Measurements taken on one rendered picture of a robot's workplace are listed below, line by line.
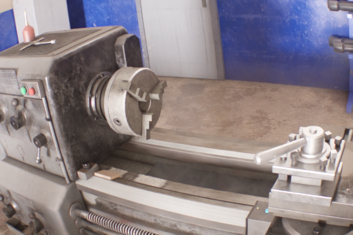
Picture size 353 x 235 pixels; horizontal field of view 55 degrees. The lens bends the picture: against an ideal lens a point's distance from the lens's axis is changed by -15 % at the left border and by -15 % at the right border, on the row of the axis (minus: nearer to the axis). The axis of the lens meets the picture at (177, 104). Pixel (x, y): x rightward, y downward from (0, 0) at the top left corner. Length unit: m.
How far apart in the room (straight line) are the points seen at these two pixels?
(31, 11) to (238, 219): 4.12
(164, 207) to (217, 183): 0.34
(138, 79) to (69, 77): 0.26
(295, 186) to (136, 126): 0.69
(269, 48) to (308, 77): 0.55
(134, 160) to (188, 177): 0.32
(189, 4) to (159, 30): 0.57
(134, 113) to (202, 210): 0.43
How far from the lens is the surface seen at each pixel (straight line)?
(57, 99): 1.38
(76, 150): 1.48
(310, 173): 0.88
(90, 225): 1.56
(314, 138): 0.90
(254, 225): 1.15
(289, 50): 4.36
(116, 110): 1.37
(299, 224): 1.00
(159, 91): 1.46
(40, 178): 1.64
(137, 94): 1.35
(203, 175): 1.62
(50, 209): 1.54
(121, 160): 1.85
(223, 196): 1.31
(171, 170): 1.68
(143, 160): 1.80
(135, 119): 1.40
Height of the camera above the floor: 1.62
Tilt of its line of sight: 23 degrees down
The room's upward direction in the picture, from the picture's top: 8 degrees counter-clockwise
